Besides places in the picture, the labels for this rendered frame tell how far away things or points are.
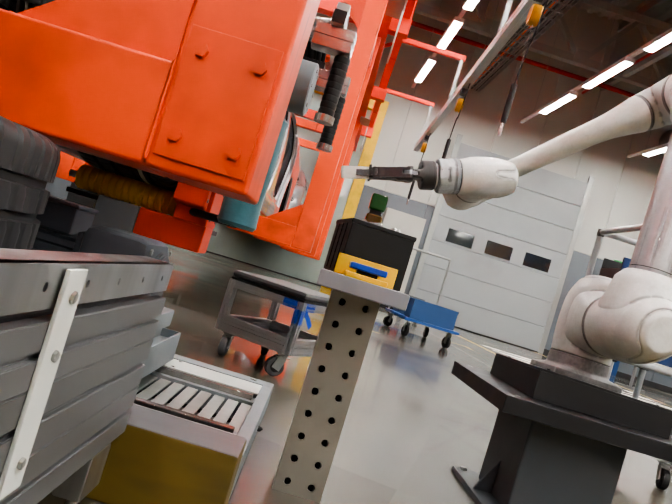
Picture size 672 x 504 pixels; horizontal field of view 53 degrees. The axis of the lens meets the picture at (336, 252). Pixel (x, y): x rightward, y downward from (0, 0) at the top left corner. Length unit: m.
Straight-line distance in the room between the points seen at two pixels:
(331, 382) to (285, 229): 3.89
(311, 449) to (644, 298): 0.81
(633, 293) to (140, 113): 1.13
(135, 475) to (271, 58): 0.67
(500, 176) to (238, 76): 0.87
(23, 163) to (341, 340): 0.78
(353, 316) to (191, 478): 0.46
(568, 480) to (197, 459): 1.00
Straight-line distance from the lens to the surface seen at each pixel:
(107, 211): 1.63
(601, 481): 1.84
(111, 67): 1.07
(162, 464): 1.13
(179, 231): 1.59
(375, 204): 1.61
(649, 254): 1.71
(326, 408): 1.37
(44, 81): 1.10
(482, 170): 1.70
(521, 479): 1.77
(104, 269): 0.75
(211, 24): 1.06
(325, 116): 1.44
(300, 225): 5.20
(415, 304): 6.93
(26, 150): 0.77
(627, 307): 1.64
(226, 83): 1.03
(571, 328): 1.81
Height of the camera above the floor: 0.46
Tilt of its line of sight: 1 degrees up
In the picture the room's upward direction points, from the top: 17 degrees clockwise
